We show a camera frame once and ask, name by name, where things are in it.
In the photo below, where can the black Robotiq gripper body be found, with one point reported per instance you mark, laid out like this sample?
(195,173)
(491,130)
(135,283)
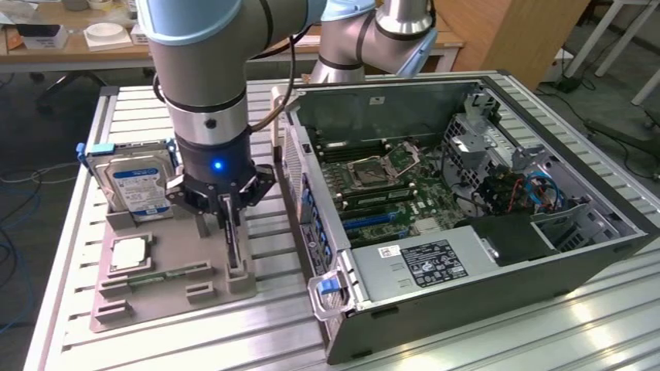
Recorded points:
(216,166)

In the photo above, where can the black Nvidia graphics card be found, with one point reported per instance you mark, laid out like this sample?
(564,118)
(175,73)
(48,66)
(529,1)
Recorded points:
(236,255)

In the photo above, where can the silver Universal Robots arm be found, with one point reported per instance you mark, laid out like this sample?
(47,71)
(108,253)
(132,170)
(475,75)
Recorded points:
(205,77)

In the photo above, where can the blue expansion slot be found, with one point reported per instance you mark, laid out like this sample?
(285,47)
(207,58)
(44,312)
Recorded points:
(368,221)

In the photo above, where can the hard disk with blue caddy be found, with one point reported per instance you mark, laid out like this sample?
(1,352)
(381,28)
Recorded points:
(136,189)

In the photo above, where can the silver CPU chip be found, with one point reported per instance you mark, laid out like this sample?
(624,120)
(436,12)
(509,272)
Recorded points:
(128,255)

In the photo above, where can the CPU socket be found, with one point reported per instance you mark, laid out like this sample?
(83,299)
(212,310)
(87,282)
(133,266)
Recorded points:
(369,174)

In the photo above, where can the green RAM stick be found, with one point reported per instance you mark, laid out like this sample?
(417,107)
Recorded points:
(155,277)

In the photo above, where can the black RAM stick with label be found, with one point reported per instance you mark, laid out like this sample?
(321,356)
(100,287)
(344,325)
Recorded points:
(379,197)

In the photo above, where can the grey plastic parts rack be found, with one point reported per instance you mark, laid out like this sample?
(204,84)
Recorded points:
(169,286)

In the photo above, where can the metal socket cover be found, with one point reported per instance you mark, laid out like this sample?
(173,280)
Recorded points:
(401,154)

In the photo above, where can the grey power supply unit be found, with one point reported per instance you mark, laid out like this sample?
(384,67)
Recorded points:
(381,270)

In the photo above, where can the green Dell motherboard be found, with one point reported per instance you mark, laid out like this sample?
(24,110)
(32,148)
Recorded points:
(433,193)

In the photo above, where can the silver chipset heatsink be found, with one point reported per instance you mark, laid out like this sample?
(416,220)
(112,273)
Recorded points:
(428,227)

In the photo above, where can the long wooden desk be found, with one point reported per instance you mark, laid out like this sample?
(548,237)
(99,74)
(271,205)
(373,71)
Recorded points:
(103,56)

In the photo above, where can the black chair base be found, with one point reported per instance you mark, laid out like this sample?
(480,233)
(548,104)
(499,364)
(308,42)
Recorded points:
(67,83)

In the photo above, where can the small white labelled box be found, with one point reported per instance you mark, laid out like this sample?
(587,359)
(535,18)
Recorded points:
(139,35)

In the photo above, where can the stack of white papers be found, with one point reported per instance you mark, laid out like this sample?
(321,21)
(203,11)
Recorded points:
(309,40)

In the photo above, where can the metal drive cage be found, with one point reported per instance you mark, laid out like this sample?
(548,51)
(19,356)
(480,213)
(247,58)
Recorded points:
(467,143)

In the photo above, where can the white box with black top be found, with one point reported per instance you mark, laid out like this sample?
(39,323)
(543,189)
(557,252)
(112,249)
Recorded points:
(44,38)

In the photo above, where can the grey cup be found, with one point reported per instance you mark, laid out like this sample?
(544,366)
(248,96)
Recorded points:
(76,4)

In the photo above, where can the black plastic cover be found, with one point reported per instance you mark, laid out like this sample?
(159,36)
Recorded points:
(511,239)

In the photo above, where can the open black PC case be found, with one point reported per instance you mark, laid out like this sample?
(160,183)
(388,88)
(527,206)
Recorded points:
(464,317)

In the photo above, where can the grey disk bay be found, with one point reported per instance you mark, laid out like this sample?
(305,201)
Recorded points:
(572,228)

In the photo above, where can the wooden cabinet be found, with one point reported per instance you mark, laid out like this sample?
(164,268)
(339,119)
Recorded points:
(515,38)

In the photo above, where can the black stand base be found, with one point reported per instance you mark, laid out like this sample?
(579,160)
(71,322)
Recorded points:
(629,135)

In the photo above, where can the white table frame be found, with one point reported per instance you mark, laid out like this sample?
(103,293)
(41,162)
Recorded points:
(644,89)

